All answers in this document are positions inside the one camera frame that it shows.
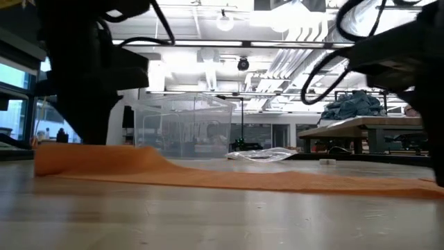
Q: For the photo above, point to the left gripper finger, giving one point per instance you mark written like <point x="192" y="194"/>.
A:
<point x="92" y="121"/>

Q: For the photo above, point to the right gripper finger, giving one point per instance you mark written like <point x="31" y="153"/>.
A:
<point x="437" y="139"/>

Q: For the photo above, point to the orange elastic bandage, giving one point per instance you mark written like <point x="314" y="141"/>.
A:
<point x="138" y="163"/>

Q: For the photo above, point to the clear plastic container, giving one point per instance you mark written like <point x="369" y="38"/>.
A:
<point x="187" y="128"/>

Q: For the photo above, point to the clear plastic bag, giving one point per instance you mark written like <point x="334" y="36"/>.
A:
<point x="263" y="155"/>

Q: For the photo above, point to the black background robot arm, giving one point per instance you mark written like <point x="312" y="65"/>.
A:
<point x="244" y="146"/>

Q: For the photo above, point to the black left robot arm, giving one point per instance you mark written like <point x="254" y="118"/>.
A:
<point x="69" y="21"/>

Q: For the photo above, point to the white tape roll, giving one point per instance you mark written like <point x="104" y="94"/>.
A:
<point x="327" y="162"/>

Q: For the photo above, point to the black bottle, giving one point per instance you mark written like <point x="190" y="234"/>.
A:
<point x="62" y="136"/>

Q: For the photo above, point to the black speaker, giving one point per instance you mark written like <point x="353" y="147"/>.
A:
<point x="127" y="116"/>

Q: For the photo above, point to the wooden background table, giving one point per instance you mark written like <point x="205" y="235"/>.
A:
<point x="364" y="125"/>

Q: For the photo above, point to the blue cloth pile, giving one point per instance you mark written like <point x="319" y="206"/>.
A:
<point x="350" y="106"/>

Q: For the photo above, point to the large window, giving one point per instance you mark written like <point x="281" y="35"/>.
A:
<point x="14" y="74"/>

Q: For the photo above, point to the ceiling light strip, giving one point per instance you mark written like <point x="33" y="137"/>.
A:
<point x="208" y="43"/>

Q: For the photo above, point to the black ceiling spotlight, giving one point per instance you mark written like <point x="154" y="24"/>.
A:
<point x="243" y="64"/>

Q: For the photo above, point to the black aluminium frame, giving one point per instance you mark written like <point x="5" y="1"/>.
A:
<point x="364" y="158"/>

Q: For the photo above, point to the silver ventilation duct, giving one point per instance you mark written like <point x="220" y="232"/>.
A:
<point x="312" y="45"/>

